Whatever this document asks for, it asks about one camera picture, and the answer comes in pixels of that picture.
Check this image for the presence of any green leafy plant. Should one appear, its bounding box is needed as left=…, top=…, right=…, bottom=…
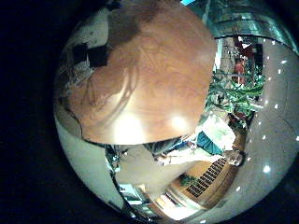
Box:
left=204, top=69, right=267, bottom=125

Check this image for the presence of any person in red top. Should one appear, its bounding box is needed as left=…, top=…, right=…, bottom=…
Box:
left=233, top=57, right=247, bottom=87

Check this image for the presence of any person in white shirt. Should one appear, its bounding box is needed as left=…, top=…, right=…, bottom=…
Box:
left=153, top=113, right=247, bottom=169

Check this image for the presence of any wooden slatted panel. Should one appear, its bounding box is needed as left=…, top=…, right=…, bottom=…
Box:
left=186, top=157, right=228, bottom=199

